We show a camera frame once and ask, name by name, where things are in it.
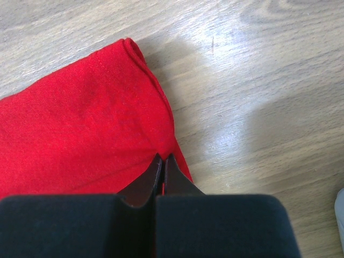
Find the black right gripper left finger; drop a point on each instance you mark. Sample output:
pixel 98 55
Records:
pixel 138 193

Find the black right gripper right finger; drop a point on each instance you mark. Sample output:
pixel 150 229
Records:
pixel 175 182

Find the red t shirt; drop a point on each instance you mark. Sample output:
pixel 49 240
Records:
pixel 92 127

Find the white plastic laundry basket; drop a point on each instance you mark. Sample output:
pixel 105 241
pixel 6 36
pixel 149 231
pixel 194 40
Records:
pixel 338 209

